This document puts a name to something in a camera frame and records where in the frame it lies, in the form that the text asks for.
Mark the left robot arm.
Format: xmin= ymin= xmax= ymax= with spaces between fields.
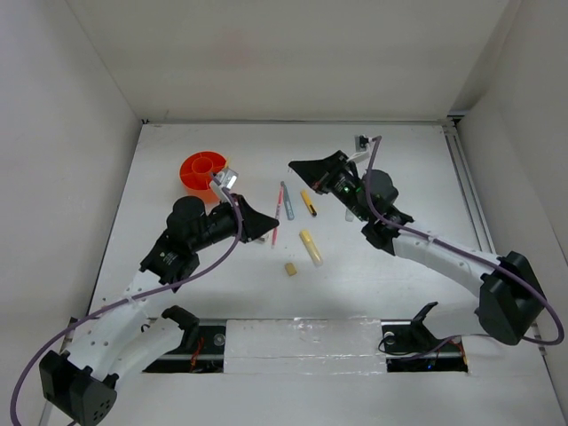
xmin=39 ymin=193 xmax=279 ymax=425

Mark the small tan eraser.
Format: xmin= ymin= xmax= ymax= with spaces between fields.
xmin=285 ymin=263 xmax=297 ymax=276

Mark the aluminium frame rail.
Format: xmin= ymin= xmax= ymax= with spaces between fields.
xmin=440 ymin=115 xmax=496 ymax=254

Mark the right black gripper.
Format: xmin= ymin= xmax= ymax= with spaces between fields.
xmin=291 ymin=150 xmax=370 ymax=222

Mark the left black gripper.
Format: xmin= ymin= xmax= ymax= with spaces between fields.
xmin=190 ymin=193 xmax=278 ymax=252

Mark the thick yellow highlighter marker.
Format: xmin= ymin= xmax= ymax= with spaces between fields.
xmin=299 ymin=229 xmax=323 ymax=266

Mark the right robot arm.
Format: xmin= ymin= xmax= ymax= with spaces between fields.
xmin=288 ymin=151 xmax=545 ymax=345

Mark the orange round organizer container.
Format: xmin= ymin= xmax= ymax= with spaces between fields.
xmin=178 ymin=151 xmax=228 ymax=204

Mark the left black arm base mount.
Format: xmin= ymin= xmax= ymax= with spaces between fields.
xmin=144 ymin=305 xmax=227 ymax=374

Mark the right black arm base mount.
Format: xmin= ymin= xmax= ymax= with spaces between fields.
xmin=377 ymin=302 xmax=469 ymax=373

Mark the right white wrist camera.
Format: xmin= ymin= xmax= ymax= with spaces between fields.
xmin=349 ymin=135 xmax=381 ymax=163

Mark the yellow black utility knife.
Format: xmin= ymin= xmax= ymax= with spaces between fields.
xmin=300 ymin=189 xmax=318 ymax=217

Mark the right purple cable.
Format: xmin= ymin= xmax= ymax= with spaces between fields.
xmin=363 ymin=135 xmax=561 ymax=346

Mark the thin pink highlighter pen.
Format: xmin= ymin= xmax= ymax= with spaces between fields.
xmin=271 ymin=182 xmax=284 ymax=249

